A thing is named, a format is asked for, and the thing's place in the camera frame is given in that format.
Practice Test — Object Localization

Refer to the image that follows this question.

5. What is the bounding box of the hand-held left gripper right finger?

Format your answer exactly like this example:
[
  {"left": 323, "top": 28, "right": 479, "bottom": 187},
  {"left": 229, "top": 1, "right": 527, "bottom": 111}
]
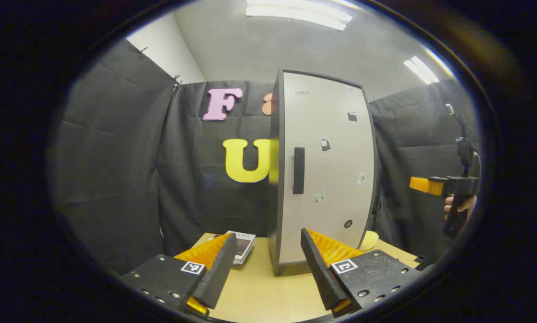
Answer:
[{"left": 301, "top": 228, "right": 424, "bottom": 318}]

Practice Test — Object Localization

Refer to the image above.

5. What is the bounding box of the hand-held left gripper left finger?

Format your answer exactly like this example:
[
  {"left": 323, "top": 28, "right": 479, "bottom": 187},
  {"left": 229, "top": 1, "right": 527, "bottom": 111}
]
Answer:
[{"left": 119, "top": 232, "right": 238, "bottom": 317}]

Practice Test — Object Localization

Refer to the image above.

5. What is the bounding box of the dark grey cabinet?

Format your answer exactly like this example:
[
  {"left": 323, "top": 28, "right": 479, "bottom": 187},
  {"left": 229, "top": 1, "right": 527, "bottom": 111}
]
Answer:
[{"left": 268, "top": 68, "right": 379, "bottom": 276}]

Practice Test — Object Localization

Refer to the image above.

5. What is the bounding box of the black door handle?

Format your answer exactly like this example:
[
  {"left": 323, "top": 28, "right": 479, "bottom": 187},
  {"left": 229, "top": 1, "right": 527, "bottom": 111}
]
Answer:
[{"left": 293, "top": 147, "right": 305, "bottom": 195}]

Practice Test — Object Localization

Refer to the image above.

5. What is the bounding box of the dark cover book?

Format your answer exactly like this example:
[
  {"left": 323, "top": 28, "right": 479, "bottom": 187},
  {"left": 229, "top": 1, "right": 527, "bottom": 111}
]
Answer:
[{"left": 226, "top": 231, "right": 256, "bottom": 265}]

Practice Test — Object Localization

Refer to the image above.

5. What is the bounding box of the yellow rounded object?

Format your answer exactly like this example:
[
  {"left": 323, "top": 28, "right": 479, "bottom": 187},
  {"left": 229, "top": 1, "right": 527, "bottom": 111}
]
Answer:
[{"left": 359, "top": 231, "right": 380, "bottom": 252}]

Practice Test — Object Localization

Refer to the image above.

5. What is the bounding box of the black backdrop cloth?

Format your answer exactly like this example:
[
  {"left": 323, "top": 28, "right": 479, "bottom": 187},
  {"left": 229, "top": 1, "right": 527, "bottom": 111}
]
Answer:
[{"left": 48, "top": 38, "right": 482, "bottom": 274}]

